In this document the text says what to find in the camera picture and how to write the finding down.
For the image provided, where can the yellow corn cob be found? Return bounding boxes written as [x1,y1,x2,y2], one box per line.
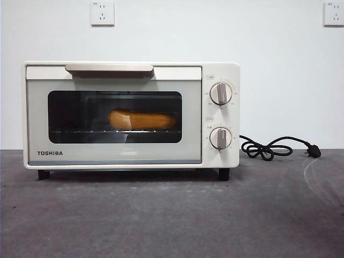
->
[107,108,178,130]

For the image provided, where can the glass oven door with handle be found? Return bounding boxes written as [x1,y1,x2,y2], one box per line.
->
[26,63,203,165]

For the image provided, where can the small cream oven knob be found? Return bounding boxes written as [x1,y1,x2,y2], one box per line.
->
[210,127,232,150]

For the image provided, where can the large cream oven knob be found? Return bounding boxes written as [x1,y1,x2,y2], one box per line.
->
[210,82,233,105]

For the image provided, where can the cream Toshiba toaster oven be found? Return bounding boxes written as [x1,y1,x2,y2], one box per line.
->
[21,61,241,170]

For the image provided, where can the metal wire oven rack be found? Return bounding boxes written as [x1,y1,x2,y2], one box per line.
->
[51,130,181,134]

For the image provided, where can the white wall socket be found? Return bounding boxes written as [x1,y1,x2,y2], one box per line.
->
[323,1,344,27]
[90,1,115,27]

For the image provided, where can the black power cable with plug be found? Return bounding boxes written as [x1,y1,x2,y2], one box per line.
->
[239,135,322,159]

